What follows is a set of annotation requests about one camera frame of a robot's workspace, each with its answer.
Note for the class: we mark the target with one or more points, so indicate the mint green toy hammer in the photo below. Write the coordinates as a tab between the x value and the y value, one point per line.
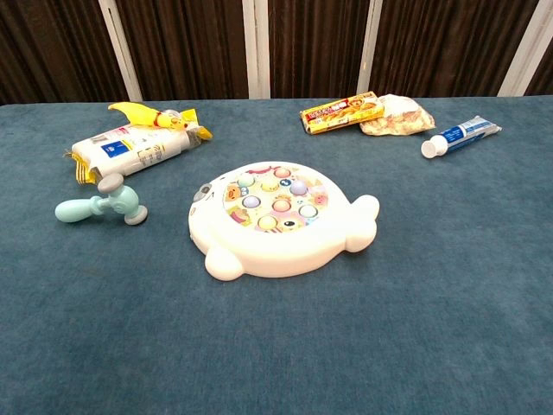
116	201

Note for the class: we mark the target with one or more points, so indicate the white whack-a-mole toy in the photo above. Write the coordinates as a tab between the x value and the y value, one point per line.
281	253

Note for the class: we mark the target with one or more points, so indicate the yellow curry box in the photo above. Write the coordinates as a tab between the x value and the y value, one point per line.
341	113

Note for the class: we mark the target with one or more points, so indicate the blue velvet table cloth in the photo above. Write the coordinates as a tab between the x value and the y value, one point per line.
276	346

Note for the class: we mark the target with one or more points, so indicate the clear bag of snacks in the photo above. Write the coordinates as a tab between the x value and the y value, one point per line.
402	116

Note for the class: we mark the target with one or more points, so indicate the white and yellow snack package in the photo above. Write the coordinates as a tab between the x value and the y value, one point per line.
129	149

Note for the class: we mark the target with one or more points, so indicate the dark brown curtain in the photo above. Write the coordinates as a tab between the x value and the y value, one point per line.
190	43

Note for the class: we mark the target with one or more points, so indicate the white and blue toothpaste tube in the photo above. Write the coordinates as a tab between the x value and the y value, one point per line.
462	135

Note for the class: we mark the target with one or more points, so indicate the white double frame post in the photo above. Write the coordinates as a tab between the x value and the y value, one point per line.
256	47

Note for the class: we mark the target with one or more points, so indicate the white narrow frame post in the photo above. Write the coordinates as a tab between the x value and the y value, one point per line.
370	47

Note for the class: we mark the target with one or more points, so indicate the white slanted frame post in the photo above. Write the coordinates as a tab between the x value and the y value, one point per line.
121	52

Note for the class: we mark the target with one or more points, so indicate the white wide frame post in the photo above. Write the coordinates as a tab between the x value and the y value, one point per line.
525	47

